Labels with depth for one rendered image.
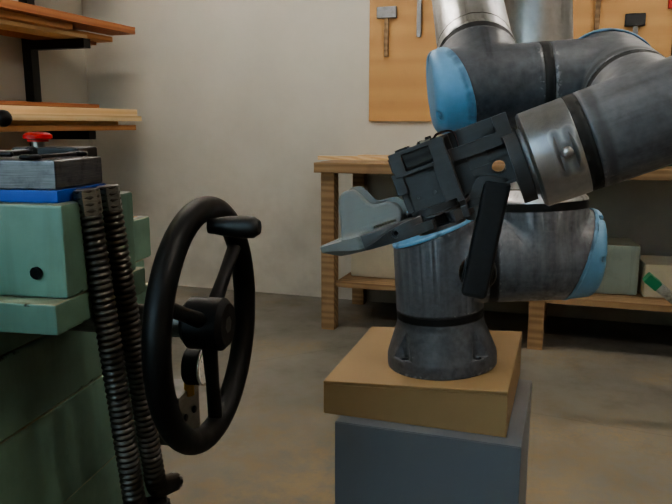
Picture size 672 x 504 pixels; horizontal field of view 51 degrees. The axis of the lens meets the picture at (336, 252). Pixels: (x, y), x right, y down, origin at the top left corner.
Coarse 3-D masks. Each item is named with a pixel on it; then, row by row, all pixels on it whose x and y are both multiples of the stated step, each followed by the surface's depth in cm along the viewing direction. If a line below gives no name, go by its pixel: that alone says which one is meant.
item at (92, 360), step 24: (48, 336) 79; (72, 336) 84; (0, 360) 71; (24, 360) 75; (48, 360) 79; (72, 360) 84; (96, 360) 89; (0, 384) 71; (24, 384) 75; (48, 384) 79; (72, 384) 84; (0, 408) 71; (24, 408) 75; (48, 408) 80; (0, 432) 71
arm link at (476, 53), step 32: (448, 0) 80; (480, 0) 78; (448, 32) 76; (480, 32) 73; (448, 64) 70; (480, 64) 69; (512, 64) 69; (544, 64) 69; (448, 96) 70; (480, 96) 69; (512, 96) 69; (544, 96) 69; (448, 128) 72
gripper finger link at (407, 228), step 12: (420, 216) 63; (444, 216) 64; (384, 228) 65; (396, 228) 63; (408, 228) 63; (420, 228) 63; (432, 228) 63; (372, 240) 65; (384, 240) 64; (396, 240) 64
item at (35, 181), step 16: (32, 144) 75; (0, 160) 66; (16, 160) 66; (32, 160) 65; (48, 160) 65; (64, 160) 67; (80, 160) 69; (96, 160) 72; (0, 176) 66; (16, 176) 66; (32, 176) 66; (48, 176) 65; (64, 176) 67; (80, 176) 69; (96, 176) 72; (0, 192) 66; (16, 192) 66; (32, 192) 66; (48, 192) 65; (64, 192) 66
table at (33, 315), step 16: (144, 224) 101; (144, 240) 101; (144, 256) 102; (144, 272) 81; (144, 288) 81; (0, 304) 65; (16, 304) 65; (32, 304) 64; (48, 304) 64; (64, 304) 65; (80, 304) 68; (0, 320) 65; (16, 320) 65; (32, 320) 65; (48, 320) 64; (64, 320) 65; (80, 320) 68
